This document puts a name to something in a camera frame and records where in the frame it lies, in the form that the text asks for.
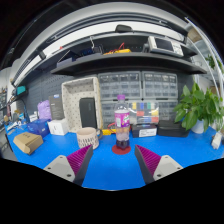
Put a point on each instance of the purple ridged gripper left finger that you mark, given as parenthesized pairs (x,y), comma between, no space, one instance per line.
(72,167)

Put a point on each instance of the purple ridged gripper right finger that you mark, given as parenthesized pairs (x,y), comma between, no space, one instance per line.
(153,166)

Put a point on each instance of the plastic bottle with purple label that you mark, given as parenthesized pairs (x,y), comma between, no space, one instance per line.
(122,122)

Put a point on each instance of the beige patterned mug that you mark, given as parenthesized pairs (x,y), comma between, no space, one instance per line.
(89,136)

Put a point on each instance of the black box with white label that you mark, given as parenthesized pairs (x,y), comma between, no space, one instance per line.
(144,130)

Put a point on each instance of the red round coaster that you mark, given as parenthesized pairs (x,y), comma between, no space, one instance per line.
(120,151)

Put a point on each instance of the white cardboard box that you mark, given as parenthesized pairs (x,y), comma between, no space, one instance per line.
(58,127)

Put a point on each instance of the black flat case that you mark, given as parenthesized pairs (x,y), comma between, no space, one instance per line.
(171,129)

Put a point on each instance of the clear box with coloured parts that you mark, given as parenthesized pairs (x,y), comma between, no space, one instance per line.
(144,112)

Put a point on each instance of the blue cardboard box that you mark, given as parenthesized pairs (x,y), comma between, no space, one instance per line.
(39,127)

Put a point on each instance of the brown cardboard box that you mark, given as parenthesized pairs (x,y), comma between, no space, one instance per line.
(28,142)

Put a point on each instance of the black rectangular speaker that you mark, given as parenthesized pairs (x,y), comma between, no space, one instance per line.
(88,112)

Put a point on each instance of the purple plastic bag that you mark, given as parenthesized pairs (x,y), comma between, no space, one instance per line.
(44,110)

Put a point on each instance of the dark grey product box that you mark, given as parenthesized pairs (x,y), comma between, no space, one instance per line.
(56,107)

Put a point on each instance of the white adapter on table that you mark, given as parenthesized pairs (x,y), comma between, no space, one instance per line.
(216,141)

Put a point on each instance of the white pegboard tray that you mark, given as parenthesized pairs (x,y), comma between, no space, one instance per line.
(72,92)

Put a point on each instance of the green potted plant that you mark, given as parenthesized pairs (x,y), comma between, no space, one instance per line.
(196,105)

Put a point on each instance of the right grey drawer organizer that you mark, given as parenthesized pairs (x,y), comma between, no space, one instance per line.
(162,88)

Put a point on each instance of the grey drawer organizer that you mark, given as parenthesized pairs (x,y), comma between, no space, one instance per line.
(112,84)
(162,88)

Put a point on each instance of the left grey drawer organizer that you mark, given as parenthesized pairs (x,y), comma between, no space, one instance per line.
(112,84)

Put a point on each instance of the dark blue box on shelf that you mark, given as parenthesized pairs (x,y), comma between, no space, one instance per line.
(68,57)

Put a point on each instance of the yellow tool on shelf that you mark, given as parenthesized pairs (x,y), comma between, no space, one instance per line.
(121,49)

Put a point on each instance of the yellow red cable tool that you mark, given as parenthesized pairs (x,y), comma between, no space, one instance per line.
(109,130)

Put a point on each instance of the dark grey wall shelf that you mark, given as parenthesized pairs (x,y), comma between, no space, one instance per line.
(127,62)

